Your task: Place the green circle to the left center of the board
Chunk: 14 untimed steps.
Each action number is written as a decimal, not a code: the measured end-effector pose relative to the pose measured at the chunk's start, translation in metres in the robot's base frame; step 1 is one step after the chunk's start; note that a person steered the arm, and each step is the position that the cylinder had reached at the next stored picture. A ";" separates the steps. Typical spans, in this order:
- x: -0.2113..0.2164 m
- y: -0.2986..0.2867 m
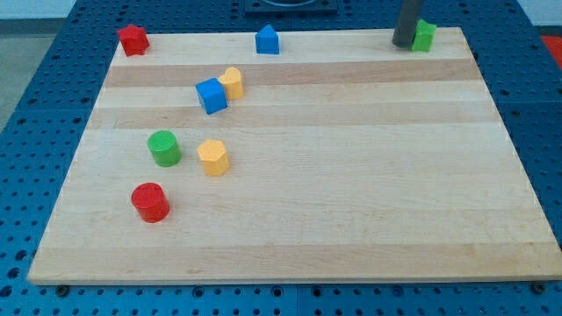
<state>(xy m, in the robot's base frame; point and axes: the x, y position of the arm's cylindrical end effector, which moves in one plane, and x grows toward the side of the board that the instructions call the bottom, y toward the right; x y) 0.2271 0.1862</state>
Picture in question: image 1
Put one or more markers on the green cylinder block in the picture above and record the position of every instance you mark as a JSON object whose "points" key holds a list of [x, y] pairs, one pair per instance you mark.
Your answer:
{"points": [[164, 148]]}

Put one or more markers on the red star block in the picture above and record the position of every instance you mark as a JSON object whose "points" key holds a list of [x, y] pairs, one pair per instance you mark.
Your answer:
{"points": [[133, 39]]}

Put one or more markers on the wooden board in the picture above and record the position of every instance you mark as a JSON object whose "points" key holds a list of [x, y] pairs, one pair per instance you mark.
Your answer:
{"points": [[351, 161]]}

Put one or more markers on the red cylinder block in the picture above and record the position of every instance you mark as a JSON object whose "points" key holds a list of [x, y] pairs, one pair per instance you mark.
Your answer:
{"points": [[150, 201]]}

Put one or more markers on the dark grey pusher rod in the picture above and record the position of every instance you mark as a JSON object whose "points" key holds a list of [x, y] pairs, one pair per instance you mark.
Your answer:
{"points": [[404, 30]]}

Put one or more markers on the blue pentagon house block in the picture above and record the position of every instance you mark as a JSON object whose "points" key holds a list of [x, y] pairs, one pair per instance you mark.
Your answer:
{"points": [[267, 41]]}

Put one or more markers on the yellow heart block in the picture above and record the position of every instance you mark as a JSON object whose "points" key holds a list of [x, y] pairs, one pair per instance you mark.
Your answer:
{"points": [[231, 81]]}

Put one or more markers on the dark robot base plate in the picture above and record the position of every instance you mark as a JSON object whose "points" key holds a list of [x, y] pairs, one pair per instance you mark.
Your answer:
{"points": [[256, 7]]}

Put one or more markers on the green star block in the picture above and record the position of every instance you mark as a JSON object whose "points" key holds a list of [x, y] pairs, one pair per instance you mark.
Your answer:
{"points": [[424, 36]]}

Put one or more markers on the blue cube block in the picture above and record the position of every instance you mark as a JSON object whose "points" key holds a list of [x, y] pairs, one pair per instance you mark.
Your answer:
{"points": [[211, 96]]}

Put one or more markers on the yellow hexagon block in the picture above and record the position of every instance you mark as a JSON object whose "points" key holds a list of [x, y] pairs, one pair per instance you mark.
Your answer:
{"points": [[213, 157]]}

